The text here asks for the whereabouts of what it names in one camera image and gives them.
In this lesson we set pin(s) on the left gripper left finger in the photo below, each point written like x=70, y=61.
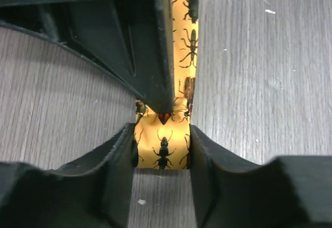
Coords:
x=91, y=191

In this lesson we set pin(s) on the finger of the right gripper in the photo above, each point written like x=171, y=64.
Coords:
x=148, y=75

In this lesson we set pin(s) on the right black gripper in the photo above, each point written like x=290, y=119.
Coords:
x=93, y=30

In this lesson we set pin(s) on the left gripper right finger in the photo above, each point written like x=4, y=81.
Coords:
x=230, y=191

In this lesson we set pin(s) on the yellow beetle print tie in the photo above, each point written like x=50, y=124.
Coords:
x=162, y=140

